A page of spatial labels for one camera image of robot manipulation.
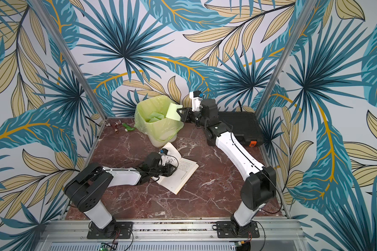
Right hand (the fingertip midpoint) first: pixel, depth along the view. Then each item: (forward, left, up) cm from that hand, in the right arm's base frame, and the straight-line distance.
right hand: (177, 109), depth 74 cm
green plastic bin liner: (+2, +9, -17) cm, 19 cm away
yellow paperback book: (-17, -3, -31) cm, 35 cm away
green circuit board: (-51, +34, -38) cm, 72 cm away
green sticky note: (-1, +3, -1) cm, 3 cm away
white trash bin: (+1, +14, -27) cm, 30 cm away
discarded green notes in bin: (+18, +16, -22) cm, 33 cm away
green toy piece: (+18, +36, -33) cm, 52 cm away
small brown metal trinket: (+17, +45, -34) cm, 59 cm away
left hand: (-15, +3, -33) cm, 37 cm away
